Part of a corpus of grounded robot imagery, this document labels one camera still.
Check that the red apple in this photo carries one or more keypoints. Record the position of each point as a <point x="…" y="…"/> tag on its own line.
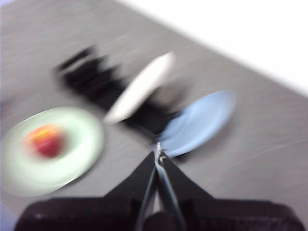
<point x="47" y="144"/>

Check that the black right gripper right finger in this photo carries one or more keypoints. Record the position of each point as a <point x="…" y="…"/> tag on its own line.
<point x="183" y="187"/>

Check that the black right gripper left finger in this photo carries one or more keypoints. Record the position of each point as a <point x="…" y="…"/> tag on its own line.
<point x="137" y="185"/>

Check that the green plate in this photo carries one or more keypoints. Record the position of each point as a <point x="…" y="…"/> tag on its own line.
<point x="81" y="149"/>

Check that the blue plate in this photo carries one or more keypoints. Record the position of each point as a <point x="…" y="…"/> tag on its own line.
<point x="202" y="120"/>

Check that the white plate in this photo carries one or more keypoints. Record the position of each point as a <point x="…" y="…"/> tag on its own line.
<point x="142" y="89"/>

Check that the black plate rack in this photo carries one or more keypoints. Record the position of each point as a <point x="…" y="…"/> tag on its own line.
<point x="91" y="81"/>

